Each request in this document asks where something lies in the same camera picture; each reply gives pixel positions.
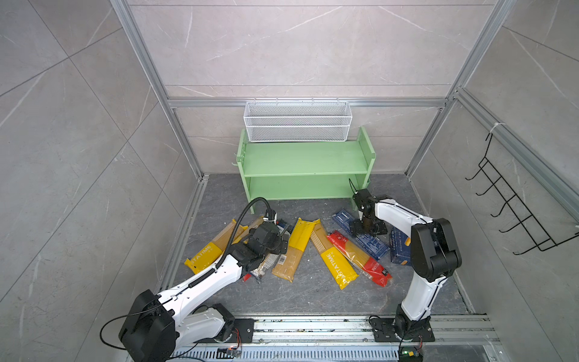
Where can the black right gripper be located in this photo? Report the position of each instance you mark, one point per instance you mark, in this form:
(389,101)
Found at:
(379,228)

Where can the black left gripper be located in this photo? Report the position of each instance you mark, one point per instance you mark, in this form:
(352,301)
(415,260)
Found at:
(279,246)

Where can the long blue spaghetti box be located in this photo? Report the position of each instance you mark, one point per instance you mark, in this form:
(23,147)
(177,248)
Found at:
(372,245)

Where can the blue Barilla rigatoni box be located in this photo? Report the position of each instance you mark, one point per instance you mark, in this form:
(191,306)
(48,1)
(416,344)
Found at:
(400,247)

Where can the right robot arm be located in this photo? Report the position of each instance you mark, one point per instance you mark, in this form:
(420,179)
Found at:
(434,256)

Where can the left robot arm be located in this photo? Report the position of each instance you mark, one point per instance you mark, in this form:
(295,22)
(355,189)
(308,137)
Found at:
(157,324)

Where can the clear black label pasta bag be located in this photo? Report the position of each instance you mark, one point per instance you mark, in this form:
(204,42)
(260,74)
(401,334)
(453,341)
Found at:
(272,258)

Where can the yellow pasta bag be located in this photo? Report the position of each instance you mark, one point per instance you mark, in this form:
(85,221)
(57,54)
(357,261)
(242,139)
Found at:
(246,229)
(212,251)

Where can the yellow pasta bag far left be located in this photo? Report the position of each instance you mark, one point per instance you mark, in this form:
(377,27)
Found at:
(212,251)

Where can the green metal shelf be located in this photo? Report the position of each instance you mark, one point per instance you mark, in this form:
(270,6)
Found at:
(305,171)

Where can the yellow top brown spaghetti bag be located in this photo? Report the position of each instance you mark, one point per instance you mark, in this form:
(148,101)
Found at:
(288,263)

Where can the red spaghetti bag right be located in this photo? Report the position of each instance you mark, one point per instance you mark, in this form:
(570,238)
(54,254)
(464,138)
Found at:
(369,267)

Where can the yellow Pastatime spaghetti bag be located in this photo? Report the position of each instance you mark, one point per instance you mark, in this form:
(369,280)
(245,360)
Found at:
(341,270)

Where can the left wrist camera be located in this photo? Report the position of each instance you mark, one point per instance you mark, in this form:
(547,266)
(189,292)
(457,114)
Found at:
(270,216)

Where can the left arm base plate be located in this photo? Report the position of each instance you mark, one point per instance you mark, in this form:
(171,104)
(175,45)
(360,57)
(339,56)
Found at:
(238,330)

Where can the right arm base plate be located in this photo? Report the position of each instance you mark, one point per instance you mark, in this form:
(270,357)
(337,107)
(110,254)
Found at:
(398,330)

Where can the white wire mesh basket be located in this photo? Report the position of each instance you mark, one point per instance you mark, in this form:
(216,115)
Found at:
(297,121)

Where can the black wire hook rack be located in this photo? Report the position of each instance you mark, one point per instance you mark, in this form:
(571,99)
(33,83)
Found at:
(513,202)

